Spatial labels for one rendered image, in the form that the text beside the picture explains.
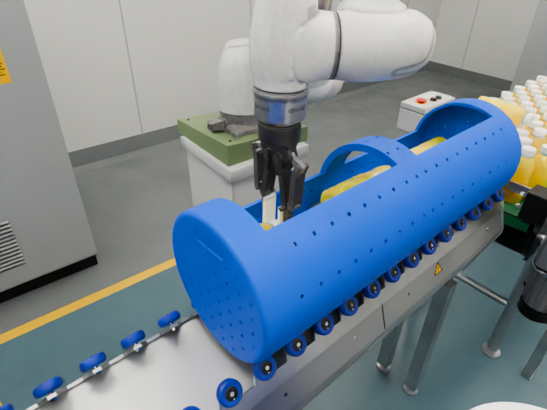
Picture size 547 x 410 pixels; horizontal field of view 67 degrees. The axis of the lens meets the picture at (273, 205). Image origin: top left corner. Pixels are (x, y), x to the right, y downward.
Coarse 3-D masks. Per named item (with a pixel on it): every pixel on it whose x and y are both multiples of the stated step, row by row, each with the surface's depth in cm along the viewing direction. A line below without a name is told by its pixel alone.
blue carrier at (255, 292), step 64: (448, 128) 119; (512, 128) 105; (320, 192) 102; (384, 192) 76; (448, 192) 86; (192, 256) 72; (256, 256) 60; (320, 256) 65; (384, 256) 76; (256, 320) 61
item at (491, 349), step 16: (496, 240) 145; (512, 240) 145; (528, 240) 124; (528, 256) 130; (528, 272) 160; (480, 288) 180; (512, 304) 170; (512, 320) 175; (496, 336) 182; (496, 352) 188
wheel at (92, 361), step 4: (100, 352) 72; (92, 356) 71; (96, 356) 71; (100, 356) 72; (104, 356) 73; (84, 360) 71; (88, 360) 70; (92, 360) 71; (96, 360) 71; (100, 360) 71; (104, 360) 72; (80, 364) 71; (84, 364) 70; (88, 364) 70; (92, 364) 70; (96, 364) 71; (80, 368) 71; (84, 368) 70; (88, 368) 70; (92, 368) 73; (84, 372) 71
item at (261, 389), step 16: (480, 208) 118; (496, 208) 122; (480, 224) 116; (432, 256) 103; (416, 272) 99; (384, 288) 92; (400, 288) 95; (368, 304) 89; (352, 320) 86; (320, 336) 81; (336, 336) 83; (304, 352) 79; (320, 352) 80; (288, 368) 76; (256, 384) 72; (272, 384) 74; (240, 400) 70; (256, 400) 72
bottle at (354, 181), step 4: (376, 168) 91; (380, 168) 91; (384, 168) 91; (388, 168) 91; (368, 172) 89; (372, 172) 89; (376, 172) 89; (380, 172) 89; (360, 176) 88; (364, 176) 88; (368, 176) 88; (372, 176) 88; (352, 180) 86; (356, 180) 86; (360, 180) 86; (364, 180) 86; (344, 184) 87; (348, 184) 86; (352, 184) 85; (356, 184) 85; (340, 188) 88; (344, 188) 87; (348, 188) 86; (340, 192) 88
